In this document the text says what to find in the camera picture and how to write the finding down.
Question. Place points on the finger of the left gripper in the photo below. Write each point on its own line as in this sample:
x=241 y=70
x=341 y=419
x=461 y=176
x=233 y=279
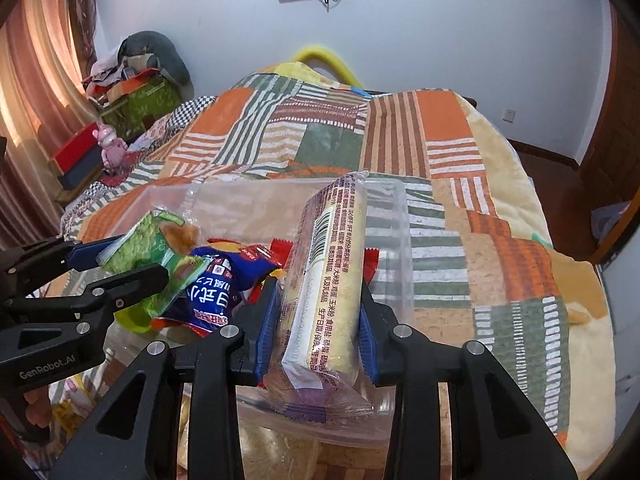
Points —
x=120 y=284
x=24 y=269

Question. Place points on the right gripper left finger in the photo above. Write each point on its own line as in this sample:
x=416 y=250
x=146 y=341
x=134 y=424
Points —
x=132 y=433

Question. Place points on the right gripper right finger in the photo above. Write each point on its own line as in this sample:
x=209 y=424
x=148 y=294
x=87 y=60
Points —
x=496 y=433

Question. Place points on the green snack bag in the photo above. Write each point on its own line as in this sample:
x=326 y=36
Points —
x=160 y=237

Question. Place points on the blue snack bag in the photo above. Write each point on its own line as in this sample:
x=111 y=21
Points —
x=215 y=284

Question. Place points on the long purple biscuit pack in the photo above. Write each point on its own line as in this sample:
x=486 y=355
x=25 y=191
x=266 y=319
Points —
x=314 y=363

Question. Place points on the red snack bag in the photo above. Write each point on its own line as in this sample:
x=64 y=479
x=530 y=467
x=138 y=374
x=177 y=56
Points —
x=272 y=254

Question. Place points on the red gift box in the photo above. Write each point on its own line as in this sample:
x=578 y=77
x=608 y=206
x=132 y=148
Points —
x=72 y=150

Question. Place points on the pink plush toy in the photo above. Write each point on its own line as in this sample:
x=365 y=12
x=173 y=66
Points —
x=113 y=148

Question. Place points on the clear plastic storage box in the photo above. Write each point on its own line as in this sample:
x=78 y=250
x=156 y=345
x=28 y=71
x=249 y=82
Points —
x=261 y=212

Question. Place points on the patchwork striped bedspread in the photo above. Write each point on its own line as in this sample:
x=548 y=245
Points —
x=465 y=250

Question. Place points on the green cardboard box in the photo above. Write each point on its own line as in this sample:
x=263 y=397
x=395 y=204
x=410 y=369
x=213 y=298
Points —
x=133 y=114

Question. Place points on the pink orange curtain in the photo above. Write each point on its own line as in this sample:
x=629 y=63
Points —
x=46 y=49

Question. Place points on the grey plush pillow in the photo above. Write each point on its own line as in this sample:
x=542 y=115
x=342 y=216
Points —
x=165 y=53

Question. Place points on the wooden wardrobe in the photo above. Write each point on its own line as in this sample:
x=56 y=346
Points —
x=610 y=169

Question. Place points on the wall power socket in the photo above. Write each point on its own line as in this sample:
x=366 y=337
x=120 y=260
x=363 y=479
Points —
x=508 y=115

